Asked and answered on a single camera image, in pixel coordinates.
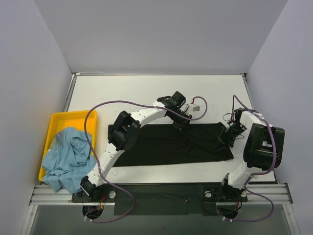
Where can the light blue t shirt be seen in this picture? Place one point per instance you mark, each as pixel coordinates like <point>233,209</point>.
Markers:
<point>68,160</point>

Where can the aluminium front rail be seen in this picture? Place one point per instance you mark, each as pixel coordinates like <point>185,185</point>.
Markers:
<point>279,194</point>

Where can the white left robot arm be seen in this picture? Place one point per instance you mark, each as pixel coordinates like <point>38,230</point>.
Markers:
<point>124,132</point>

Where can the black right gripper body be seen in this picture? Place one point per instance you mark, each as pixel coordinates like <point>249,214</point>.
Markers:
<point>224,138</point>

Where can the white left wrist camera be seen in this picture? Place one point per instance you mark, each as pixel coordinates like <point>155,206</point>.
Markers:
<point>192,107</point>

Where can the yellow plastic bin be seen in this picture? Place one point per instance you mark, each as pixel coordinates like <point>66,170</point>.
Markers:
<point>62,120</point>

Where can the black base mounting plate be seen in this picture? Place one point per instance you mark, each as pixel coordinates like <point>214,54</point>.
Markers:
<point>166,199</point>

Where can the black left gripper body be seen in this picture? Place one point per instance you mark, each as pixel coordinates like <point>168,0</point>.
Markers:
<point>181,123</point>

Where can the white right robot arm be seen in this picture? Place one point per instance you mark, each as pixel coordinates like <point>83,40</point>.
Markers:
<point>262,152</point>

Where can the black t shirt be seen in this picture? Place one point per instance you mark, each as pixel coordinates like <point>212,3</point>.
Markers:
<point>162,144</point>

